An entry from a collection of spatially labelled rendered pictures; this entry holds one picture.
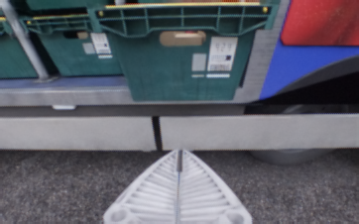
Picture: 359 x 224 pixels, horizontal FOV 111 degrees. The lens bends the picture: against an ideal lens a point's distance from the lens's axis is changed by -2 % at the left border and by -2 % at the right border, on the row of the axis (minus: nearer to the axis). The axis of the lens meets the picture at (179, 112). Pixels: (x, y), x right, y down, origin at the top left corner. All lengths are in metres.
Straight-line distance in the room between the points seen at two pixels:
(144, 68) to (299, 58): 0.51
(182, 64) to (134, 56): 0.13
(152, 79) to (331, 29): 0.57
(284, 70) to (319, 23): 0.15
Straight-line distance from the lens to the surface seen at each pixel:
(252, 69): 0.54
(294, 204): 1.10
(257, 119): 0.67
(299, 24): 0.58
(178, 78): 0.39
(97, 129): 0.73
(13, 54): 1.01
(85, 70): 0.81
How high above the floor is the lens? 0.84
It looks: 32 degrees down
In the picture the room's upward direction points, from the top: 1 degrees counter-clockwise
